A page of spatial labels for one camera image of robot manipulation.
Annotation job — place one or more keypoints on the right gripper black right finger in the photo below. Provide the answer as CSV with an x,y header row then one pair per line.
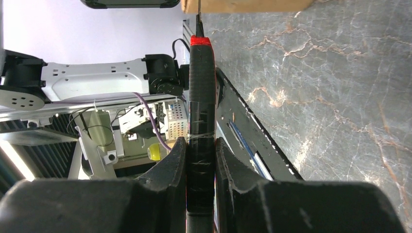
x,y
249,203

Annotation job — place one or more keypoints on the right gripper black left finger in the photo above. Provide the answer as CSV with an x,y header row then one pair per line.
x,y
155,202

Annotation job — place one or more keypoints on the red box cutter knife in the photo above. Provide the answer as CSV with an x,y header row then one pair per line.
x,y
202,131

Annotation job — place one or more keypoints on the brown cardboard express box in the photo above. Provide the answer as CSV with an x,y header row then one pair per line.
x,y
244,6

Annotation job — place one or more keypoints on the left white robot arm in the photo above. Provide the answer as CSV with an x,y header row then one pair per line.
x,y
30,83

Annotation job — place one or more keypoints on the perforated white metal box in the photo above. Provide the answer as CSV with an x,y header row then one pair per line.
x,y
175,120

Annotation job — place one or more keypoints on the black case with poker chips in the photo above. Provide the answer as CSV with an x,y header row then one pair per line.
x,y
106,4

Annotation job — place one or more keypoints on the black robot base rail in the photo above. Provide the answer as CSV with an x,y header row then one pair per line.
x,y
246,136

